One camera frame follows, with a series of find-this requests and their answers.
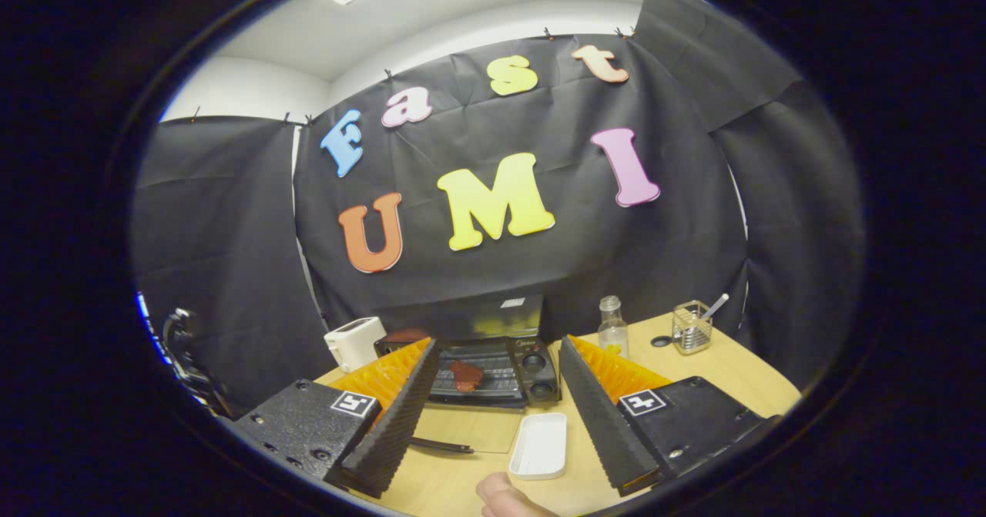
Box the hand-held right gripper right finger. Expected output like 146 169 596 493
558 335 779 497

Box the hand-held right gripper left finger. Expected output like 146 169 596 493
231 338 441 500

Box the white rectangular tray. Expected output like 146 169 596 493
508 413 568 481

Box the brown meat piece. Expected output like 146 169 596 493
449 361 485 393

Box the black electric oven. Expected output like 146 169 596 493
375 295 563 456

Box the clear glass bottle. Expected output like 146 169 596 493
599 295 629 358

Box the white toaster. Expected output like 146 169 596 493
324 317 387 373

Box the metal mesh utensil holder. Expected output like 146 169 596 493
672 300 714 356

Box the small spoon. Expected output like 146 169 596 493
697 294 730 325

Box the black backdrop cloth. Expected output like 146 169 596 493
129 0 865 418

